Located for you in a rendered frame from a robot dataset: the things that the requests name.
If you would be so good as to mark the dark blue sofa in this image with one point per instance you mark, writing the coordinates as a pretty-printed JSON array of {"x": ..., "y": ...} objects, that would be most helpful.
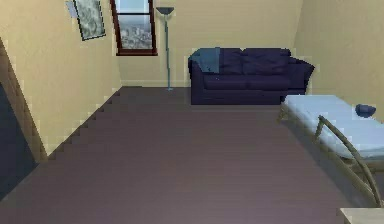
[{"x": 253, "y": 83}]

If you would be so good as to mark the red-brown framed window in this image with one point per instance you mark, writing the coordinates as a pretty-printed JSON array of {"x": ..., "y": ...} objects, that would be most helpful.
[{"x": 135, "y": 30}]

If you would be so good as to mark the grey-blue floor lamp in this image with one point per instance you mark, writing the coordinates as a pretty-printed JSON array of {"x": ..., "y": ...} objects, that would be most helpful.
[{"x": 167, "y": 50}]

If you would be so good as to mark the blue blanket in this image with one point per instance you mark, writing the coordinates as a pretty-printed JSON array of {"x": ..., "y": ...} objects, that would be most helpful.
[{"x": 207, "y": 60}]

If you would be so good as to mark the black framed picture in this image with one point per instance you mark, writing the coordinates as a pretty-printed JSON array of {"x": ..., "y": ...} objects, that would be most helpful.
[{"x": 89, "y": 18}]

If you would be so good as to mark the dark blue cup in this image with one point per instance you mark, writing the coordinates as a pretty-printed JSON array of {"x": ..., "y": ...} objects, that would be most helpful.
[{"x": 364, "y": 110}]

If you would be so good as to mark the beige table corner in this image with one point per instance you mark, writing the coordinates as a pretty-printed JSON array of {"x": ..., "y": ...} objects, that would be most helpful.
[{"x": 365, "y": 216}]

